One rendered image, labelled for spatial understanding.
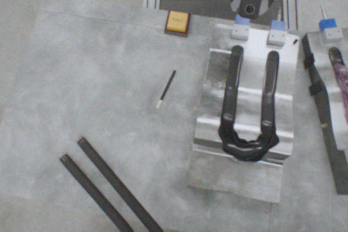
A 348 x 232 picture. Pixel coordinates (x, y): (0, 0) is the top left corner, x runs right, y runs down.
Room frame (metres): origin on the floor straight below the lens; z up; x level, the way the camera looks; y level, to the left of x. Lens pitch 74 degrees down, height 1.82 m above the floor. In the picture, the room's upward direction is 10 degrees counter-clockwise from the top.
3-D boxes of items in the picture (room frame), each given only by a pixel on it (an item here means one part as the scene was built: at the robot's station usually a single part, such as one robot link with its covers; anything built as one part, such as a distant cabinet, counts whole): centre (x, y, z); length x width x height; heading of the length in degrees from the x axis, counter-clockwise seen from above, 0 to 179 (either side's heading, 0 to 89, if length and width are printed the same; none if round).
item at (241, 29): (0.48, -0.25, 0.89); 0.13 x 0.05 x 0.05; 159
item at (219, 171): (0.21, -0.20, 0.87); 0.50 x 0.26 x 0.14; 159
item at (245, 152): (0.22, -0.22, 0.92); 0.35 x 0.16 x 0.09; 159
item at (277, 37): (0.44, -0.36, 0.89); 0.13 x 0.05 x 0.05; 159
